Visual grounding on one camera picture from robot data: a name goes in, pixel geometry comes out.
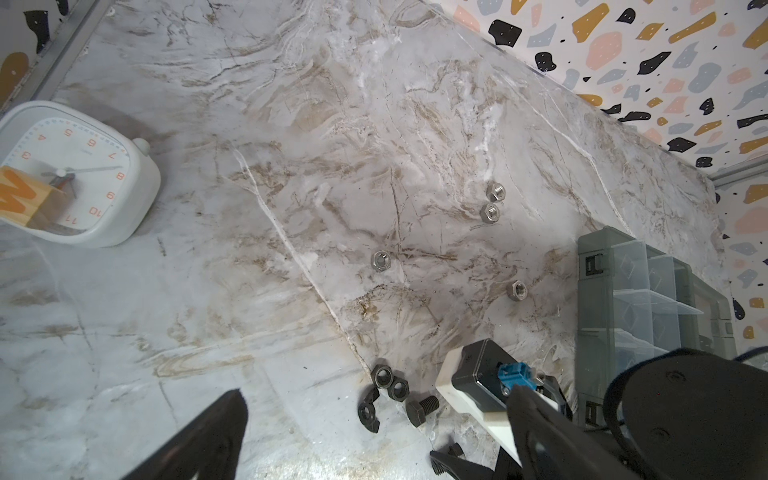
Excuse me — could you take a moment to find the black hex bolt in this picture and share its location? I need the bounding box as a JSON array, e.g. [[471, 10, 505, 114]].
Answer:
[[405, 395, 440, 428]]

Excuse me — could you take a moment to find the silver hex nut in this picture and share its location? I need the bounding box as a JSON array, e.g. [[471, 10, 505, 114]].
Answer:
[[486, 182, 506, 203], [506, 280, 528, 301], [371, 250, 392, 272], [480, 202, 501, 224]]

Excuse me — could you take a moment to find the white square container orange label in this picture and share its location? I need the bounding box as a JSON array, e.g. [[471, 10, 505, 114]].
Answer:
[[1, 101, 161, 248]]

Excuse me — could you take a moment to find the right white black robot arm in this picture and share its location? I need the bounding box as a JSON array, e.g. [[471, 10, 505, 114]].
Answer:
[[430, 347, 767, 479]]

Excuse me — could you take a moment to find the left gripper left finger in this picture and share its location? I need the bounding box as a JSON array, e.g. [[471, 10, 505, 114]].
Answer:
[[126, 389, 248, 479]]

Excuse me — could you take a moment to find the black wing nut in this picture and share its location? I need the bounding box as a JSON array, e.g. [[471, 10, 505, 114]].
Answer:
[[357, 385, 380, 434]]

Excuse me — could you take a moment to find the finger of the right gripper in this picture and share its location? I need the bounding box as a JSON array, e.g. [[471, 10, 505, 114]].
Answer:
[[429, 442, 494, 480]]

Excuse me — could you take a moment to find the black hex nut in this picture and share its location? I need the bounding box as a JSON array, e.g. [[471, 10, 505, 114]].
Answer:
[[387, 377, 410, 402]]

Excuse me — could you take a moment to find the grey compartment organizer box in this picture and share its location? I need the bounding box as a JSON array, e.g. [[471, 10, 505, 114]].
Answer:
[[575, 226, 736, 427]]

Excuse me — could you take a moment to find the black round nut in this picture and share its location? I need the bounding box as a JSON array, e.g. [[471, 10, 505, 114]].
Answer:
[[371, 364, 395, 389]]

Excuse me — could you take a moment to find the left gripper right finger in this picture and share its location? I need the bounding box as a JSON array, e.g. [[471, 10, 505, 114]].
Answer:
[[508, 386, 638, 479]]

